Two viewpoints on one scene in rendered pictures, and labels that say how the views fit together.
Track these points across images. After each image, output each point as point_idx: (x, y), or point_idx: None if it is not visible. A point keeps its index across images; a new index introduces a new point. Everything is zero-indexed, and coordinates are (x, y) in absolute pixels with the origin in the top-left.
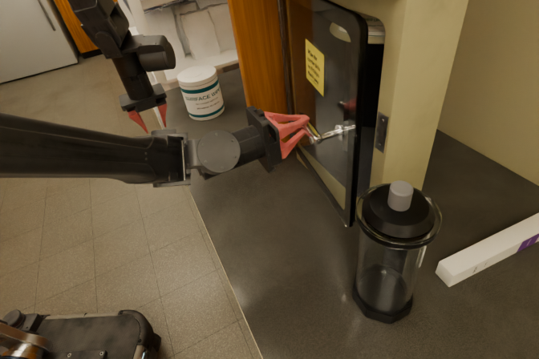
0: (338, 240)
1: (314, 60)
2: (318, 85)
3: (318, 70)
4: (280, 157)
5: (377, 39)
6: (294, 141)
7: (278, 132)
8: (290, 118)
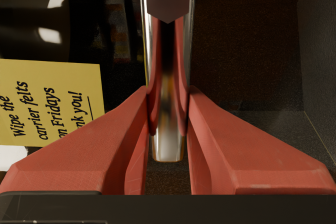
0: None
1: (17, 106)
2: (83, 94)
3: (31, 91)
4: (313, 206)
5: None
6: (209, 118)
7: (13, 194)
8: (132, 163)
